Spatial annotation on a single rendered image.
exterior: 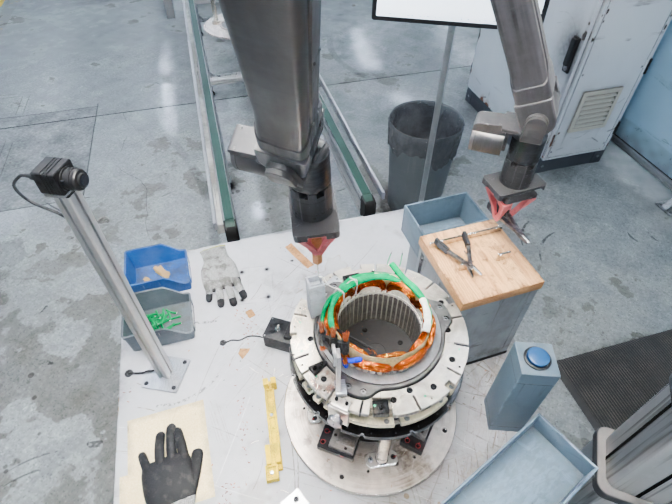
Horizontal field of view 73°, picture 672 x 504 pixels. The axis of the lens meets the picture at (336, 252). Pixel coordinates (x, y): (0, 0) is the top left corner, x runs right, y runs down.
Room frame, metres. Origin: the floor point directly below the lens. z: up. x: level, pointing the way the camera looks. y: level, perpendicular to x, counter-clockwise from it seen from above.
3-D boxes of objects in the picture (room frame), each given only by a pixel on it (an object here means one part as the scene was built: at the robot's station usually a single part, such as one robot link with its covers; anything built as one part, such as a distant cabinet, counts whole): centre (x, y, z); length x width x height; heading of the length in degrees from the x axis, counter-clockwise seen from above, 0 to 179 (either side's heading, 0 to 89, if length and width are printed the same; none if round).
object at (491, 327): (0.66, -0.31, 0.91); 0.19 x 0.19 x 0.26; 18
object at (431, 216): (0.81, -0.26, 0.92); 0.17 x 0.11 x 0.28; 108
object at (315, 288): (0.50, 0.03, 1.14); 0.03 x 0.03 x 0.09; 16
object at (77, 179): (0.54, 0.40, 1.37); 0.06 x 0.04 x 0.04; 81
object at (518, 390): (0.44, -0.38, 0.91); 0.07 x 0.07 x 0.25; 86
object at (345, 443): (0.36, -0.02, 0.83); 0.05 x 0.04 x 0.02; 70
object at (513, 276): (0.66, -0.31, 1.05); 0.20 x 0.19 x 0.02; 18
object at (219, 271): (0.85, 0.33, 0.79); 0.24 x 0.12 x 0.02; 16
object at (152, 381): (0.54, 0.41, 0.78); 0.09 x 0.09 x 0.01; 81
